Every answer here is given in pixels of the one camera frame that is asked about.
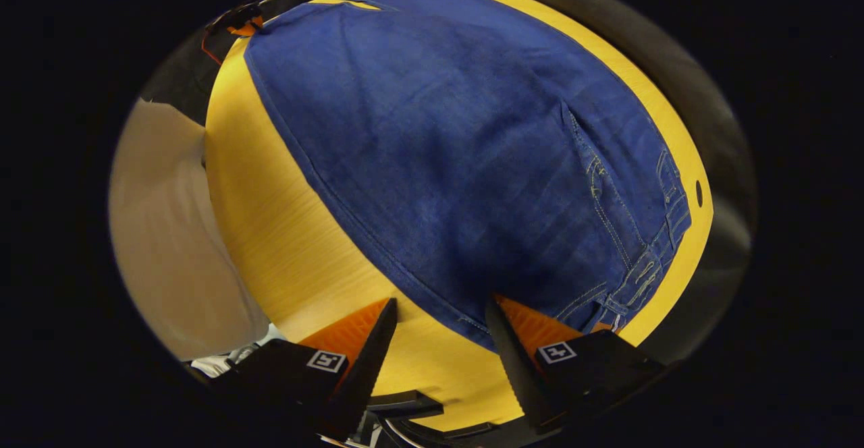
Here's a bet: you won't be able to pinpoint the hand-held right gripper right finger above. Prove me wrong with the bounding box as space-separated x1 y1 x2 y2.
485 293 669 435

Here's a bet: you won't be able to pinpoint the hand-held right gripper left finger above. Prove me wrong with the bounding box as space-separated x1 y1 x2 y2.
202 298 398 442

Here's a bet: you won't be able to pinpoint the blue denim jeans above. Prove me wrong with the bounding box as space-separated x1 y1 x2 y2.
243 0 693 353

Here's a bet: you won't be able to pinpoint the small white object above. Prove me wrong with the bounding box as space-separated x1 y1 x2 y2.
191 325 286 377

